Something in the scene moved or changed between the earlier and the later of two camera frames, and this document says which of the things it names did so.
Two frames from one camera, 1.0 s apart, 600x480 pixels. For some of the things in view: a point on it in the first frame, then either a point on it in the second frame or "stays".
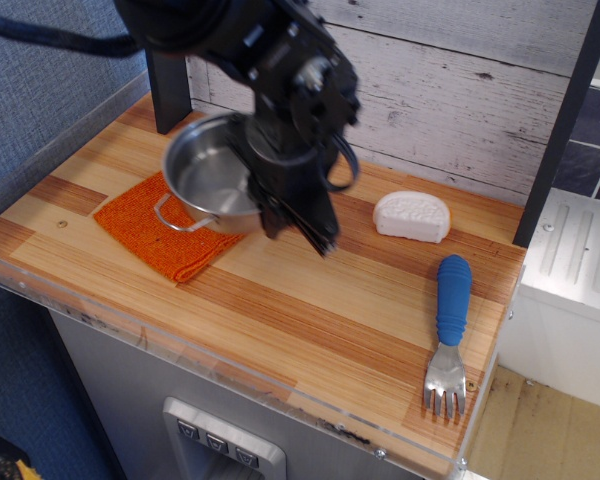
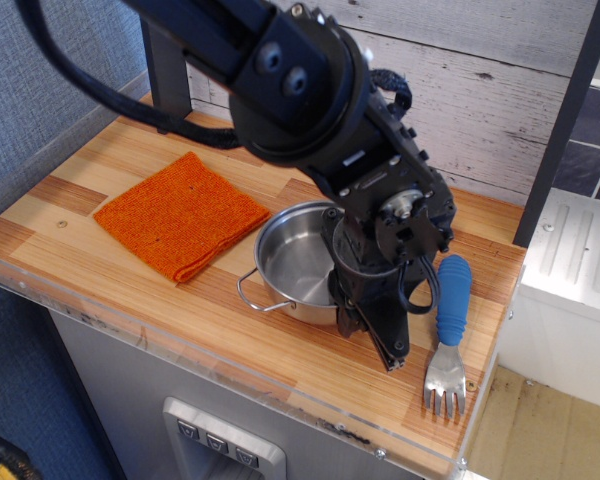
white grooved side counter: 565,333 stays
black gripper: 290,183 -> 385,248
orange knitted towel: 149,223 stays
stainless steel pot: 206,172 -> 294,264
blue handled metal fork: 446,373 stays
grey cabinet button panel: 211,448 stays
